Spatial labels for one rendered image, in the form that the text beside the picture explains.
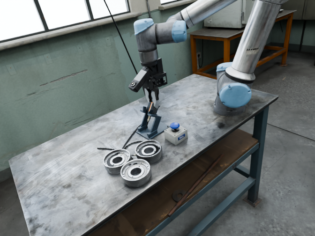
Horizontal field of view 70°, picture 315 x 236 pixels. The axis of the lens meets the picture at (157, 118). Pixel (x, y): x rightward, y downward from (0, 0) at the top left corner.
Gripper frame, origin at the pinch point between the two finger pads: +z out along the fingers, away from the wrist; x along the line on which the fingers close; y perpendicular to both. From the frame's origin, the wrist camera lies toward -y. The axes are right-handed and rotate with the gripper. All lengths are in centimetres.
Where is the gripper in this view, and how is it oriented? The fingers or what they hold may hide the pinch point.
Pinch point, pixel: (153, 105)
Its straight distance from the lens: 100.8
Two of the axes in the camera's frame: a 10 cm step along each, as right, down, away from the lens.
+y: 7.5, -4.3, 5.1
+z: 1.4, 8.5, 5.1
